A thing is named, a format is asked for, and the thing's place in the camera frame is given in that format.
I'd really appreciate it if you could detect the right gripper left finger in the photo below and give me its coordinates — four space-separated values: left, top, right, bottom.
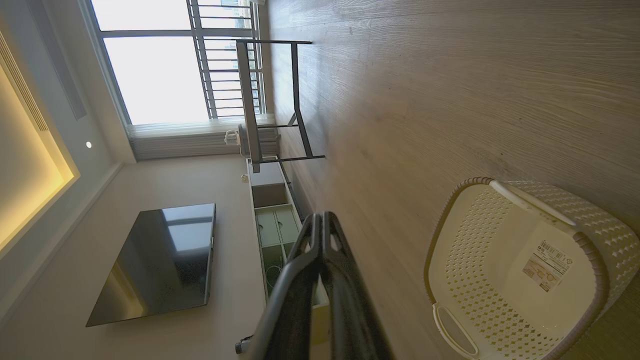
247 212 324 360

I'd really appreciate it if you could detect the black flat screen television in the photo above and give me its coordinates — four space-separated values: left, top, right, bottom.
85 202 217 328

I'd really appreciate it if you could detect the dark metal frame table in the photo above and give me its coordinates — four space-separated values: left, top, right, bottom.
234 39 326 174

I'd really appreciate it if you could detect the white product label sticker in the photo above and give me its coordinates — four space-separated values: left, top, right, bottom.
522 239 575 294

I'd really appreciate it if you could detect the white pleated curtain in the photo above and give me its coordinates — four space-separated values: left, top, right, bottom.
126 113 279 162

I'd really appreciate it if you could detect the white low television cabinet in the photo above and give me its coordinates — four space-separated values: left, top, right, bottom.
245 157 331 347

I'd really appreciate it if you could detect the large window with railing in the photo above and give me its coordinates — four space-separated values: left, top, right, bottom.
79 0 267 127

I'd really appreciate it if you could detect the white perforated laundry basket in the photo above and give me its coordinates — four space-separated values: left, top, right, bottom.
423 176 640 360

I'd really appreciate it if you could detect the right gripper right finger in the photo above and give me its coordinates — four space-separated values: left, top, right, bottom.
320 211 397 360

